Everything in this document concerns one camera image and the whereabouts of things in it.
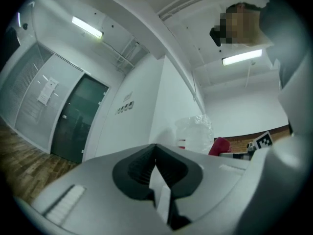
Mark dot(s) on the small wall sign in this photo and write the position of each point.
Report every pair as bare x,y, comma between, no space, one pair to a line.
127,96

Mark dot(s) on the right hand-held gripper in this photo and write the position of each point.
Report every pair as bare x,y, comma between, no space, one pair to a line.
263,141

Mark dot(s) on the dome security camera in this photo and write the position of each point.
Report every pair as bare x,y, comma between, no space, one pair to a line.
24,26

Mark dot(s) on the person's black clothing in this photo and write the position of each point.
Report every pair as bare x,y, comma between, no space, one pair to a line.
281,26

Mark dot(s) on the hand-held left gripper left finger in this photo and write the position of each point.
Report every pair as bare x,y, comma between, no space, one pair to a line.
97,192

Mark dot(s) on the person's head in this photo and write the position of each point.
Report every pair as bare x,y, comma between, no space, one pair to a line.
244,26

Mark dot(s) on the red cloth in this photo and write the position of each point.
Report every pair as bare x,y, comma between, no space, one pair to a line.
218,146

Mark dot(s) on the frosted glass partition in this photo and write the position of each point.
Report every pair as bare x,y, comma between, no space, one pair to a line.
29,87

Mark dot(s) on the clear plastic bag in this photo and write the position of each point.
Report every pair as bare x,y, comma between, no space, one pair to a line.
193,131

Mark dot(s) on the white paper notice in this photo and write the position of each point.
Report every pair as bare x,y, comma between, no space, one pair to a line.
47,90

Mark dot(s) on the fluorescent ceiling light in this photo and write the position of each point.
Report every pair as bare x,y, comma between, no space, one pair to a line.
242,57
86,27

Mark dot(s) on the wall switch panel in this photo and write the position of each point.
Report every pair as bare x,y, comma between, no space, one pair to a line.
124,106

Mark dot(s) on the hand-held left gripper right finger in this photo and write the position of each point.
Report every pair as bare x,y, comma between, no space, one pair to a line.
212,185

